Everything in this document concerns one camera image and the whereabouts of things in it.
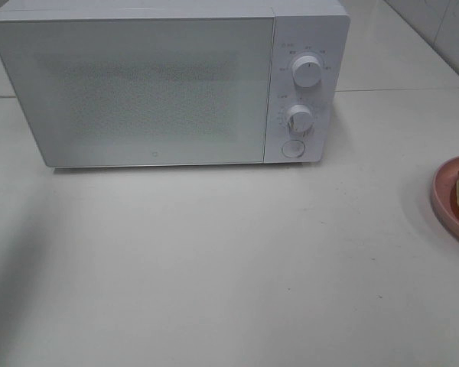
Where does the round white door button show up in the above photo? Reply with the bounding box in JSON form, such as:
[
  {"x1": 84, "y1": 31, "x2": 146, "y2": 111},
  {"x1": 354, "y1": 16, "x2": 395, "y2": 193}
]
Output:
[{"x1": 282, "y1": 140, "x2": 305, "y2": 158}]

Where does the white microwave knob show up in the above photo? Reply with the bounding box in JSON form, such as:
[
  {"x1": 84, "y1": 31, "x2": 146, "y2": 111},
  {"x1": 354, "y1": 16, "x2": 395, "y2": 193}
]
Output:
[
  {"x1": 291, "y1": 54, "x2": 322, "y2": 88},
  {"x1": 285, "y1": 105, "x2": 314, "y2": 133}
]

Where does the pink round plate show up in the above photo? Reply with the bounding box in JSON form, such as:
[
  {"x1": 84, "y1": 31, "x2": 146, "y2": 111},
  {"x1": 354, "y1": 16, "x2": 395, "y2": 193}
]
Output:
[{"x1": 430, "y1": 156, "x2": 459, "y2": 240}]

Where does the white microwave door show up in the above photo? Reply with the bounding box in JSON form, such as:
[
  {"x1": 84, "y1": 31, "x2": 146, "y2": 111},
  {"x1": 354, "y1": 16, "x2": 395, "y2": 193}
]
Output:
[{"x1": 0, "y1": 18, "x2": 273, "y2": 167}]

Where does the white microwave oven body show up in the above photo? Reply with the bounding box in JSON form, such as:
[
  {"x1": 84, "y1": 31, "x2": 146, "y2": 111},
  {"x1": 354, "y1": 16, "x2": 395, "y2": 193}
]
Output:
[{"x1": 0, "y1": 1, "x2": 350, "y2": 167}]

